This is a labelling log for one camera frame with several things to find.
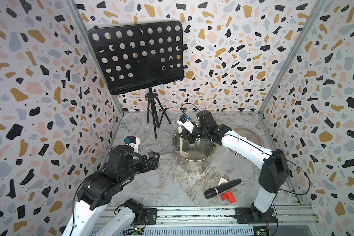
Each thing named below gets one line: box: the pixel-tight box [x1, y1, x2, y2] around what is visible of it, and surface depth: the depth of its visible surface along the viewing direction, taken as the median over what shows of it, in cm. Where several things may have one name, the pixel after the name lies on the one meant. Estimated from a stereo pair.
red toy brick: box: [220, 190, 237, 204], surface depth 81 cm
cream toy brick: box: [218, 177, 228, 186], surface depth 86 cm
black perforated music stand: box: [88, 20, 188, 139], surface depth 67 cm
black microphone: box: [203, 178, 242, 199], surface depth 82 cm
